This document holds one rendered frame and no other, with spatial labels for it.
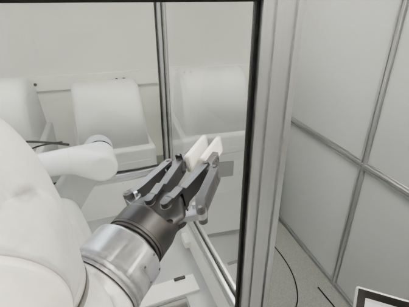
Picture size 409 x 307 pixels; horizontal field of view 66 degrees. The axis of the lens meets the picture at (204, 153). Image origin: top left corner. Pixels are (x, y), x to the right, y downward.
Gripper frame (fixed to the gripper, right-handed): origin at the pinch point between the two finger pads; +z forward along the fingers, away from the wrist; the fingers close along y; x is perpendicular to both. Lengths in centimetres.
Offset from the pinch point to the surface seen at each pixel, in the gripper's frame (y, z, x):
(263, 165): 5.6, 12.4, -10.5
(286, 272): -21, 119, -194
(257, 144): 4.9, 11.9, -5.0
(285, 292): -17, 101, -191
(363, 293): 27, 25, -61
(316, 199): -5, 158, -148
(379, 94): 28, 147, -54
